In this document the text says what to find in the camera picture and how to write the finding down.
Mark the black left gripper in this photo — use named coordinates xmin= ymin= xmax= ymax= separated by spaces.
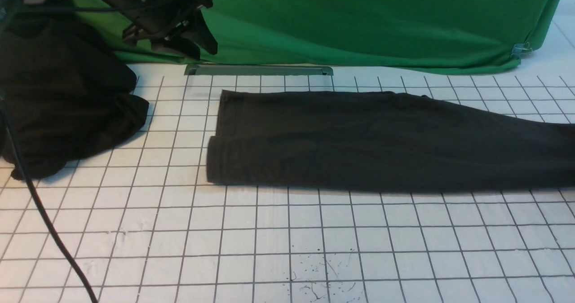
xmin=122 ymin=0 xmax=218 ymax=61

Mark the gray long-sleeve top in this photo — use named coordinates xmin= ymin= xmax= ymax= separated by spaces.
xmin=206 ymin=91 xmax=575 ymax=194

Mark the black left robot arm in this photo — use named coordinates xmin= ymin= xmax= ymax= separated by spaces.
xmin=1 ymin=0 xmax=218 ymax=61

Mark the gray metal bar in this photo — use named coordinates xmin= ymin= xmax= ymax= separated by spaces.
xmin=184 ymin=64 xmax=333 ymax=76

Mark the pile of black clothes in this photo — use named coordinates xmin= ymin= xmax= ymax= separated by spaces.
xmin=0 ymin=13 xmax=149 ymax=180

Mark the green backdrop cloth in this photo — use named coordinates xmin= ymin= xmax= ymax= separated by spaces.
xmin=54 ymin=0 xmax=567 ymax=75

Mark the silver binder clip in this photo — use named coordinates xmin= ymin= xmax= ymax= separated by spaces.
xmin=510 ymin=42 xmax=533 ymax=60

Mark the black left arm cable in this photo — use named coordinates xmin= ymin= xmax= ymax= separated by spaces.
xmin=0 ymin=0 xmax=200 ymax=303

